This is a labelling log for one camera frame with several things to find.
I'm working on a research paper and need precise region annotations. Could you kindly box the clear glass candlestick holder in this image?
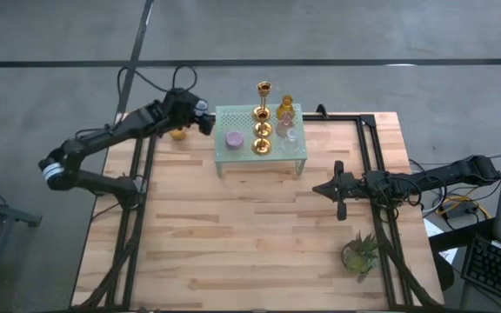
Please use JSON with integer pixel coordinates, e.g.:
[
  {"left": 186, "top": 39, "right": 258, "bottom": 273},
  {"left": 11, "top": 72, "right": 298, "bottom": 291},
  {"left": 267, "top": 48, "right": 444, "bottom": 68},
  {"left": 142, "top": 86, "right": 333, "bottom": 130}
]
[{"left": 281, "top": 128, "right": 303, "bottom": 157}]

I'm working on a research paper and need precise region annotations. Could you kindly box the tall gold candlestick holder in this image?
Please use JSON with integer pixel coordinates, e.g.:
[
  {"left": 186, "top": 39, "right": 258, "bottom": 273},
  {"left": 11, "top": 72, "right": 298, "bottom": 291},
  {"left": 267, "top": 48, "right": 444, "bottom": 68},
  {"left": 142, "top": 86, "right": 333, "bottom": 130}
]
[{"left": 253, "top": 81, "right": 274, "bottom": 139}]

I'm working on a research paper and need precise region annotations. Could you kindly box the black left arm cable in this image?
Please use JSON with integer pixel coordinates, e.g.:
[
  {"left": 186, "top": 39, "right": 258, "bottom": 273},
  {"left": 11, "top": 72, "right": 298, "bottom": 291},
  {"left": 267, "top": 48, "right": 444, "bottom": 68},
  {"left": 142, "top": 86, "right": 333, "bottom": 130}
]
[{"left": 117, "top": 63, "right": 198, "bottom": 117}]

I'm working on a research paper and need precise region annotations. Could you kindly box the black keyboard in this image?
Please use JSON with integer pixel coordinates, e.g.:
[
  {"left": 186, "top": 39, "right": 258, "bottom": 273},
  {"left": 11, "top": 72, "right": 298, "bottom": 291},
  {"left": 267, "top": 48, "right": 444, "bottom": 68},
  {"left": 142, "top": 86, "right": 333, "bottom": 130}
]
[{"left": 459, "top": 234, "right": 501, "bottom": 310}]

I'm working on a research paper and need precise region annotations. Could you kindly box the pink glass candlestick holder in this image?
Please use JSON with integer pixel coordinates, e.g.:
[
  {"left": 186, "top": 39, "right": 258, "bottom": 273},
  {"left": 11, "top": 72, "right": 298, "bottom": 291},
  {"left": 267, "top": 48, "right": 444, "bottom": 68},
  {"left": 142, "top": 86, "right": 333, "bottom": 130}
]
[{"left": 276, "top": 111, "right": 297, "bottom": 139}]

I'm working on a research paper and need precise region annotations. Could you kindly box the grey cable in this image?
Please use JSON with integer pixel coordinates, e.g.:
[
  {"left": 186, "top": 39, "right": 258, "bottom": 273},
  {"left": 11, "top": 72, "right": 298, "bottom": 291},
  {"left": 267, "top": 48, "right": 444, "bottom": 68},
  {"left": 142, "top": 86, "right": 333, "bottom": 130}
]
[{"left": 409, "top": 151, "right": 501, "bottom": 167}]

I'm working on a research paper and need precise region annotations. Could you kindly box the black metal table frame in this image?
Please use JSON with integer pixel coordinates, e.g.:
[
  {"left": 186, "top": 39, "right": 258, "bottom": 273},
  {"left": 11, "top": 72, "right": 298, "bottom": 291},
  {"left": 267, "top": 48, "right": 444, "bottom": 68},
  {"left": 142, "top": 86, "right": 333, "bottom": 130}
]
[{"left": 71, "top": 103, "right": 445, "bottom": 312}]

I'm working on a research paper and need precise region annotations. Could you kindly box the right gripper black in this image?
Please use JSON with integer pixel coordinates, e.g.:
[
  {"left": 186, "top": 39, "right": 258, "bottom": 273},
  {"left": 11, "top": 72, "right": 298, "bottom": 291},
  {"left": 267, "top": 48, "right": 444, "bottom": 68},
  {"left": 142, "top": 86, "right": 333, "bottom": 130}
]
[{"left": 312, "top": 160, "right": 367, "bottom": 222}]

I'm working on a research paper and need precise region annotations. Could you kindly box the black power adapter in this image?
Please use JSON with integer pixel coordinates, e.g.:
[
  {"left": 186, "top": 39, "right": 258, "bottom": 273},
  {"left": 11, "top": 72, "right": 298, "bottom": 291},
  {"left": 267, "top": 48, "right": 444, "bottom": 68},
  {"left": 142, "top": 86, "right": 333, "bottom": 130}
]
[{"left": 444, "top": 202, "right": 478, "bottom": 218}]

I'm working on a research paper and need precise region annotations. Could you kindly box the medium gold candlestick holder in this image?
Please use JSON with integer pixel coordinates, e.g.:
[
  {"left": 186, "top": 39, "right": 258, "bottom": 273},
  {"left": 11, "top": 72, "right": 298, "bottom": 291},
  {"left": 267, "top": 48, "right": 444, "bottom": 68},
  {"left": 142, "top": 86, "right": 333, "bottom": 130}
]
[{"left": 251, "top": 110, "right": 273, "bottom": 157}]

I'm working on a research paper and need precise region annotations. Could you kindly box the purple round candle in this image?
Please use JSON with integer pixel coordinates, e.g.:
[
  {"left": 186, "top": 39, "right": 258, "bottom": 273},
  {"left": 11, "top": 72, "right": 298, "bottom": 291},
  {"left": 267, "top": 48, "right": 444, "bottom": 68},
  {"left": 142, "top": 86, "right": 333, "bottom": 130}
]
[{"left": 224, "top": 130, "right": 245, "bottom": 151}]

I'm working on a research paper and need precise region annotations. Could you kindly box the yellow cable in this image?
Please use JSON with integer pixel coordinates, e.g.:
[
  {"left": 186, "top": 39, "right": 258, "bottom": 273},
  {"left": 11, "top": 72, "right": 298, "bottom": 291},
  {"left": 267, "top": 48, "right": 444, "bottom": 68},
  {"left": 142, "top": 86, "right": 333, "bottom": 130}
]
[{"left": 435, "top": 174, "right": 501, "bottom": 221}]

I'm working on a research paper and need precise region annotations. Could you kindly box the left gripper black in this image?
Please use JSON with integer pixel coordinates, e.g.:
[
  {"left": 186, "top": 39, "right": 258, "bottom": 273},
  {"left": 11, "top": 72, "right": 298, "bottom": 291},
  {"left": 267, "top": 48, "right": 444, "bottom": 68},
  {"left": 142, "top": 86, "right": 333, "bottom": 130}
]
[{"left": 163, "top": 88, "right": 215, "bottom": 136}]

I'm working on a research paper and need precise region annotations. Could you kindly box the potted green succulent plant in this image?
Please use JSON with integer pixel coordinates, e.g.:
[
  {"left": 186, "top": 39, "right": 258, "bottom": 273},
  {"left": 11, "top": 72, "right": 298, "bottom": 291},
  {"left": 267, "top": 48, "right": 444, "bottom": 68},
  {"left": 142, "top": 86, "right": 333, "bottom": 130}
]
[{"left": 340, "top": 231, "right": 382, "bottom": 283}]

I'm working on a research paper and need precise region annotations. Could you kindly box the mint green perforated metal shelf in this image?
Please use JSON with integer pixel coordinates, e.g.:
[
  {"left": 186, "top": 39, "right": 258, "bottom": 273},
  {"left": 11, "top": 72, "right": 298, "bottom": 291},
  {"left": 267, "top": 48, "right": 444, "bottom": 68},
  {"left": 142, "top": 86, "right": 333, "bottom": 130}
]
[{"left": 213, "top": 103, "right": 309, "bottom": 179}]

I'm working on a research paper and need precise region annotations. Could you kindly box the orange glass candlestick holder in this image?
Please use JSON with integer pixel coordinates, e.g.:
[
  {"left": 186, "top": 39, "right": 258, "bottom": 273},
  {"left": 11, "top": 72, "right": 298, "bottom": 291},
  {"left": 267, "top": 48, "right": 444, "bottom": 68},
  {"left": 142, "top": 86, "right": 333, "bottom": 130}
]
[{"left": 276, "top": 93, "right": 297, "bottom": 121}]

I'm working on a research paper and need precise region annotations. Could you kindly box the white paper sheet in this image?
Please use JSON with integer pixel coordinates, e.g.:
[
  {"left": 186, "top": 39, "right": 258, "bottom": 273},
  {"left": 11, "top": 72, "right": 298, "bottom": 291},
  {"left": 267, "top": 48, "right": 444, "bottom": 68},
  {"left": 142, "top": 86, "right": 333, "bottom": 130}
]
[{"left": 424, "top": 216, "right": 458, "bottom": 265}]

